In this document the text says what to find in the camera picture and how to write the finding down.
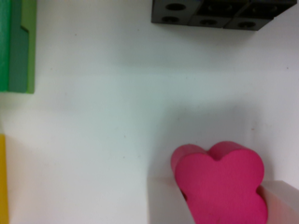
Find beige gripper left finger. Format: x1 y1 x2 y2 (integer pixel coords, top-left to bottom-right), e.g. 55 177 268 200
147 177 195 224

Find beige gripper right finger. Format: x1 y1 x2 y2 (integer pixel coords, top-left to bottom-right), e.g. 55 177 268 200
258 181 299 224

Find pink flower block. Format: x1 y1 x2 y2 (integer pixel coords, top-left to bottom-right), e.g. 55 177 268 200
171 141 268 224

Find yellow block with hole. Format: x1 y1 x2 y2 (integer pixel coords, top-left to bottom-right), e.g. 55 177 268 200
0 134 9 224

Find black cube cluster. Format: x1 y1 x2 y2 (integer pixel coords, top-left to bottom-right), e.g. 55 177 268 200
151 0 298 31

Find green block with hole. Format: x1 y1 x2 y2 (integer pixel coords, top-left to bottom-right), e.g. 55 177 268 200
0 0 37 94

